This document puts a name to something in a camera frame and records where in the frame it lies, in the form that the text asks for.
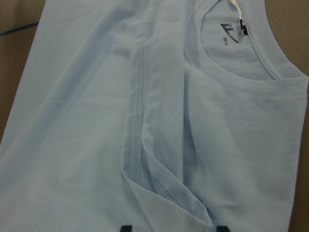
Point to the light blue t-shirt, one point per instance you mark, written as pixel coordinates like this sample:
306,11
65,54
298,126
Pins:
167,115

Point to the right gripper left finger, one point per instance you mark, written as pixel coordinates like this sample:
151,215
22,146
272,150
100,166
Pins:
126,228

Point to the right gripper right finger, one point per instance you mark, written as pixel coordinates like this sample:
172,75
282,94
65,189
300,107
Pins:
222,228

